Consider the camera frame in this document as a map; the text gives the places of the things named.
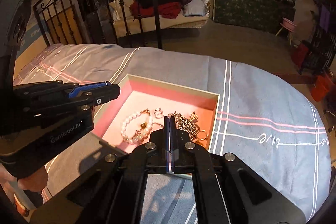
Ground cream jewelry box pink lining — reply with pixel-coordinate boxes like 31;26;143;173
93;75;220;153

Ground person left hand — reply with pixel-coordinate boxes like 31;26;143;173
1;165;49;195

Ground grey striped bed cover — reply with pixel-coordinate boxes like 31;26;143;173
14;44;331;220

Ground red blanket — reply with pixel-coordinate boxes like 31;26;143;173
129;0;184;20

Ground light blue pillow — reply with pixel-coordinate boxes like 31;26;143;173
183;0;206;16

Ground pink basin on stool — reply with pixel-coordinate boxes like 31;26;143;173
275;18;297;46

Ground green floral covered cabinet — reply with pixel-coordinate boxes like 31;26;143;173
213;0;295;33

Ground purple hanging towel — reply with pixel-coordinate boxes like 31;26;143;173
319;5;330;32

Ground white pearl bracelet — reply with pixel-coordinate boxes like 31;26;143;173
120;109;154;145

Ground gold chain necklace pile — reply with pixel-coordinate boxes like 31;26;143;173
167;111;210;146

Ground black iron bed frame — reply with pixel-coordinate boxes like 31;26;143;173
32;0;164;50

